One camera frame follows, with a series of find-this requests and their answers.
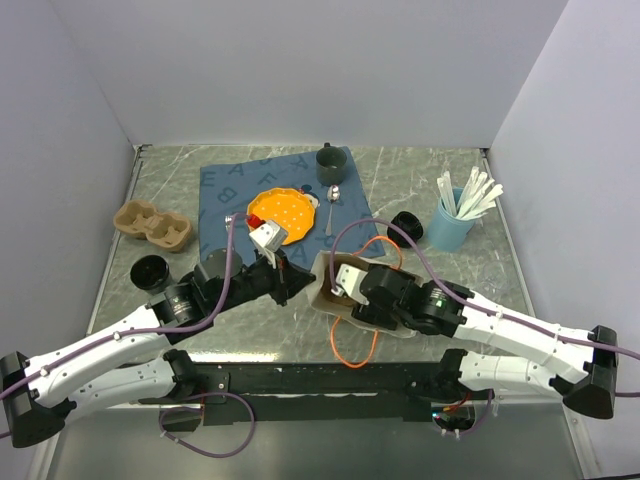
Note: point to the orange dotted plate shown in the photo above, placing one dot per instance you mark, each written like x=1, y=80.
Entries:
x=288, y=207

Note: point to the cream paper gift bag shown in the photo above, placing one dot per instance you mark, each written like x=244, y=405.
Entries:
x=325, y=300

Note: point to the silver spoon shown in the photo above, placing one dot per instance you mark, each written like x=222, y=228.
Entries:
x=333, y=195

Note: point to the blue letter placemat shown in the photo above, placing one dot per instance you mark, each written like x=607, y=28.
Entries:
x=228, y=188

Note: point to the white wrapped straw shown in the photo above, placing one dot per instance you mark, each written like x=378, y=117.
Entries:
x=486, y=203
x=447, y=195
x=475, y=181

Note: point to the dark green mug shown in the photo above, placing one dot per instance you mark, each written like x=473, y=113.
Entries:
x=331, y=164

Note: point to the bear figure coaster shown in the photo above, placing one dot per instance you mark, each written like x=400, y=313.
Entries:
x=307, y=191

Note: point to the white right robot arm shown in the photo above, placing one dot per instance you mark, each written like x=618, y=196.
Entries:
x=577, y=366

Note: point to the clear plastic dome lid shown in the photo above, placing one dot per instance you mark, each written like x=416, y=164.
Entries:
x=493, y=284

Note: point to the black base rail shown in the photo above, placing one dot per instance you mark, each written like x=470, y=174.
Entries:
x=323, y=391

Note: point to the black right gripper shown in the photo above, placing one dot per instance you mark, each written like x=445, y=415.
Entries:
x=372, y=314

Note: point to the light blue straw cup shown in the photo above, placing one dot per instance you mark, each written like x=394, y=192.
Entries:
x=445, y=232

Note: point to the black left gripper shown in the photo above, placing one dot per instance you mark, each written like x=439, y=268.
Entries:
x=287, y=279

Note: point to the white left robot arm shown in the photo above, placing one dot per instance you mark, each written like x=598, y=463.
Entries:
x=133, y=358

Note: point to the brown cardboard cup carrier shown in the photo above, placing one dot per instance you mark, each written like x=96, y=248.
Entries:
x=341, y=280

